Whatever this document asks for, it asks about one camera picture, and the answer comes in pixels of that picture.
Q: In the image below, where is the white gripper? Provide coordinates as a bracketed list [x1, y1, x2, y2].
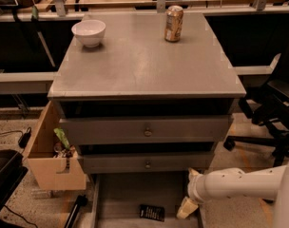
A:
[176, 167, 211, 219]

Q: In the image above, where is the black rxbar chocolate wrapper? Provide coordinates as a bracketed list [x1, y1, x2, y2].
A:
[140, 204, 165, 222]

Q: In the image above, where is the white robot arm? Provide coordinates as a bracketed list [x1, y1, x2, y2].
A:
[177, 162, 289, 228]

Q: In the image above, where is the grey upper drawer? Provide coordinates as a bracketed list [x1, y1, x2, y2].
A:
[59, 115, 232, 145]

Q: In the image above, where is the grey open bottom drawer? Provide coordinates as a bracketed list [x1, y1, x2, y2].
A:
[91, 172, 205, 228]

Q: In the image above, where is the grey middle drawer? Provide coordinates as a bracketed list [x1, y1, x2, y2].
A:
[78, 152, 214, 174]

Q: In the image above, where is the grey drawer cabinet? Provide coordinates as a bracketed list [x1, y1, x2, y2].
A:
[48, 11, 247, 228]

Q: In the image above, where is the black stand leg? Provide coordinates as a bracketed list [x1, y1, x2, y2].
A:
[64, 195, 88, 228]

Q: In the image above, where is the black office chair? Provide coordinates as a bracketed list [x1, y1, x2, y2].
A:
[222, 3, 289, 168]

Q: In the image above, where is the green snack packet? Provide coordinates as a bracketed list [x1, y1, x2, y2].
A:
[53, 128, 70, 149]

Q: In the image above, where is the cardboard box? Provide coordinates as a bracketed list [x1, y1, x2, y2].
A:
[25, 102, 87, 191]

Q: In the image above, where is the black power adapter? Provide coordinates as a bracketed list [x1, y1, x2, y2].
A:
[18, 127, 31, 148]

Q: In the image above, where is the gold soda can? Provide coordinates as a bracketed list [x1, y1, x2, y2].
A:
[164, 5, 183, 42]

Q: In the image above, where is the black bin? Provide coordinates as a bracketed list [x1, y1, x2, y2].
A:
[0, 149, 28, 211]

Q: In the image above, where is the white ceramic bowl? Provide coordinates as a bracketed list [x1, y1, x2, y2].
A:
[71, 19, 106, 48]

